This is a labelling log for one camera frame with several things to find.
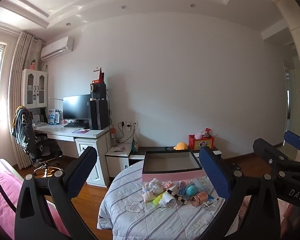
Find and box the white mini fan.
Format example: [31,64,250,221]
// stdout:
[158,192,178,208]

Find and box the pink storage box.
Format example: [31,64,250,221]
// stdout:
[142,150,206,182]

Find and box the striped quilted table cover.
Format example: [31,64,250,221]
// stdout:
[97,160,240,240]

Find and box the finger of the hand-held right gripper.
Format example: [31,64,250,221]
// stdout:
[252,137,300,178]
[284,130,300,153]

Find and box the yellow barcode box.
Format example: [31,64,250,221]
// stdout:
[151,194,165,205]

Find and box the white air conditioner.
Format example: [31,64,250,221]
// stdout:
[41,36,74,61]

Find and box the dark printed jacket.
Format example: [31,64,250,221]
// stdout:
[11,105,37,153]

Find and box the blue snack bag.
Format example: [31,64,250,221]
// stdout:
[131,132,140,152]

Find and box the white round-head figurine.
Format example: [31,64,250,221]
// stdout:
[142,189,157,203]

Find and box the pale piglet figurine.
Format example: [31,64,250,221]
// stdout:
[143,178,165,195]

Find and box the red paper box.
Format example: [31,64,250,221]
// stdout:
[91,67,105,84]

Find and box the black office chair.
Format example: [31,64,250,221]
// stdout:
[27,132,64,177]

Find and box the teal round case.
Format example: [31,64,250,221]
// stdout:
[185,183,198,198]

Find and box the red printed crate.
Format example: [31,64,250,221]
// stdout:
[188,134,215,151]

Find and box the pale pink printed blanket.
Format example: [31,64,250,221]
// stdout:
[281,201,300,240]

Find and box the blue box on stand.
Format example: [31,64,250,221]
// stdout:
[48,112,60,125]

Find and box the black computer monitor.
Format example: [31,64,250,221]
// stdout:
[63,94,92,123]

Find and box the black computer tower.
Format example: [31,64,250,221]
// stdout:
[90,98,109,130]

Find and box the white bedside cabinet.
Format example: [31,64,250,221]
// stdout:
[105,144,134,178]

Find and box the white desk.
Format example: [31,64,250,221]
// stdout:
[31,122,113,188]

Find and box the pink bed cover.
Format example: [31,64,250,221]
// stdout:
[0,150,68,240]

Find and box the black white low cabinet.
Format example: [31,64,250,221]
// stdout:
[129,145,223,167]

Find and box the white charger plug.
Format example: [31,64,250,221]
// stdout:
[165,186,180,197]

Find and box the rose gold cylinder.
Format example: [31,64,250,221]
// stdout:
[190,191,209,207]

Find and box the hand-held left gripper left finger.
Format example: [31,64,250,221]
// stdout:
[14,146,98,240]

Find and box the blue white tube box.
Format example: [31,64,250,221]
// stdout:
[178,181,187,197]

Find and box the white glass-door cabinet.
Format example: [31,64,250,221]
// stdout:
[21,69,49,109]

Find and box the white door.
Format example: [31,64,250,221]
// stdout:
[284,57,300,130]

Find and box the black speaker box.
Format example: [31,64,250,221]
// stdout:
[90,83,107,99]

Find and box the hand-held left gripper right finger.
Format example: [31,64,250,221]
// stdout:
[199,146,282,240]

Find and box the small glass bottle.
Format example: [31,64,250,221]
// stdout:
[202,197,220,210]

